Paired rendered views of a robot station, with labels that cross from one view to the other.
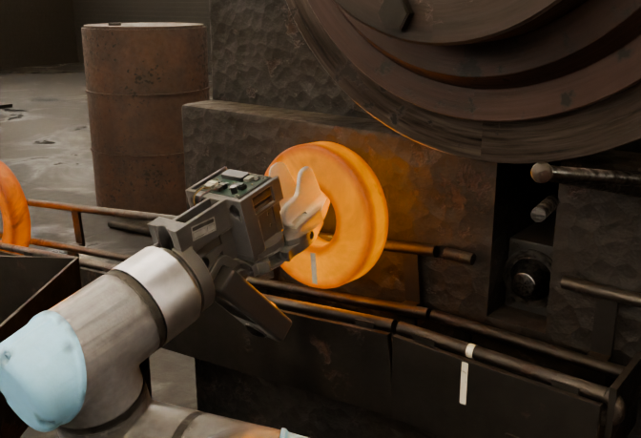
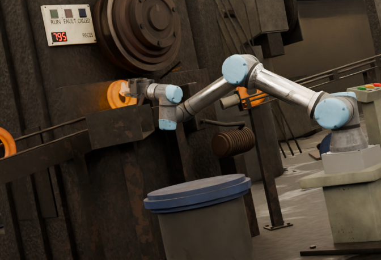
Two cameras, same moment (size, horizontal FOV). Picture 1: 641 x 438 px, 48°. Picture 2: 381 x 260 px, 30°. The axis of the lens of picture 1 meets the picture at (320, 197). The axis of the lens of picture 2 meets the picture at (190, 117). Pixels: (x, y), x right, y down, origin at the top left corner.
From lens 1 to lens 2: 324 cm
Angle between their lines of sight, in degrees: 86
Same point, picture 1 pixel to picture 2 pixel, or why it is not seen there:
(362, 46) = (138, 53)
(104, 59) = not seen: outside the picture
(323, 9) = (130, 47)
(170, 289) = not seen: hidden behind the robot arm
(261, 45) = (69, 69)
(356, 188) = not seen: hidden behind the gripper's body
